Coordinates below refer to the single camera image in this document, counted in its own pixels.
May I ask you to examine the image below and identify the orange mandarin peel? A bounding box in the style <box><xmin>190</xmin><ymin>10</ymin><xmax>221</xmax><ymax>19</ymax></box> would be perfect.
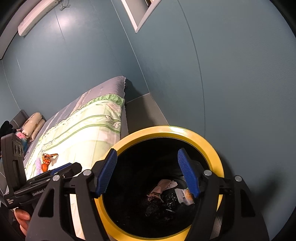
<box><xmin>42</xmin><ymin>163</ymin><xmax>48</xmax><ymax>173</ymax></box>

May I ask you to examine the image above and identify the orange snack wrapper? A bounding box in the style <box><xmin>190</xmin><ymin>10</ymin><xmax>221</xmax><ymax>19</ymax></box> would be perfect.
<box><xmin>42</xmin><ymin>153</ymin><xmax>58</xmax><ymax>165</ymax></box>

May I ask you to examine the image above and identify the white wrapper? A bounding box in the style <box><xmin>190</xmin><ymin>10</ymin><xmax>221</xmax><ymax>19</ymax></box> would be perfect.
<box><xmin>175</xmin><ymin>188</ymin><xmax>194</xmax><ymax>206</ymax></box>

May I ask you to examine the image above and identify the black plastic bag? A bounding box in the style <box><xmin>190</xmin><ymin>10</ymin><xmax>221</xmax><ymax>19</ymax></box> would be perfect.
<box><xmin>145</xmin><ymin>189</ymin><xmax>181</xmax><ymax>220</ymax></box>

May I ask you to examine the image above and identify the beige paper trash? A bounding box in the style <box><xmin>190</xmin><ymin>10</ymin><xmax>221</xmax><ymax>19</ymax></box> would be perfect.
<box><xmin>147</xmin><ymin>179</ymin><xmax>178</xmax><ymax>201</ymax></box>

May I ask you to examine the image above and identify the short purple foam net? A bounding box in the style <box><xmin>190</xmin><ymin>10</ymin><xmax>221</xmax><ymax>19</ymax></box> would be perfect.
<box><xmin>34</xmin><ymin>158</ymin><xmax>44</xmax><ymax>176</ymax></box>

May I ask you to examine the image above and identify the yellow rimmed trash bin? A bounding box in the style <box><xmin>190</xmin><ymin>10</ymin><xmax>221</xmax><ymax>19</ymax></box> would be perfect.
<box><xmin>95</xmin><ymin>126</ymin><xmax>224</xmax><ymax>240</ymax></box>

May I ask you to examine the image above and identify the person left hand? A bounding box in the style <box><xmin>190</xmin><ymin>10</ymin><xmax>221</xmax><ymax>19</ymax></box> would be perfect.
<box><xmin>14</xmin><ymin>208</ymin><xmax>31</xmax><ymax>236</ymax></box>

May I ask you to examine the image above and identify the blue floral folded blanket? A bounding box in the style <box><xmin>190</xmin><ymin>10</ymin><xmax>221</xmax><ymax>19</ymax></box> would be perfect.
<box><xmin>16</xmin><ymin>131</ymin><xmax>29</xmax><ymax>154</ymax></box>

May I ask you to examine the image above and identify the green floral quilt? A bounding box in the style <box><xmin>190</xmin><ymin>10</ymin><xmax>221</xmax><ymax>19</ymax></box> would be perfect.
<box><xmin>24</xmin><ymin>93</ymin><xmax>125</xmax><ymax>240</ymax></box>

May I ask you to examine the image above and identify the beige folded blanket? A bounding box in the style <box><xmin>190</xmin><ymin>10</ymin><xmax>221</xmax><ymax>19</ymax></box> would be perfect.
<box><xmin>21</xmin><ymin>113</ymin><xmax>45</xmax><ymax>141</ymax></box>

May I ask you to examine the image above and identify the grey padded headboard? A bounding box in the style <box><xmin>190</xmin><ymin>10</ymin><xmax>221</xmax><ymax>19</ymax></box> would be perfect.
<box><xmin>10</xmin><ymin>110</ymin><xmax>29</xmax><ymax>129</ymax></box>

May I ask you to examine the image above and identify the black clothing pile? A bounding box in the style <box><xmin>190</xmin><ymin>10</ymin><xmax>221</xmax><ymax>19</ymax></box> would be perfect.
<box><xmin>0</xmin><ymin>120</ymin><xmax>16</xmax><ymax>138</ymax></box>

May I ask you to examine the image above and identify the white air conditioner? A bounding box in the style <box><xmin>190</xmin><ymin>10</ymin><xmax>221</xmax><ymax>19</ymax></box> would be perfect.
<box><xmin>18</xmin><ymin>0</ymin><xmax>59</xmax><ymax>37</ymax></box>

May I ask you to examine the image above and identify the window with dark frame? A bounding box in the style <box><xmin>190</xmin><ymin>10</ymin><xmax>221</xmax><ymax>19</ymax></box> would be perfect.
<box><xmin>121</xmin><ymin>0</ymin><xmax>161</xmax><ymax>33</ymax></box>

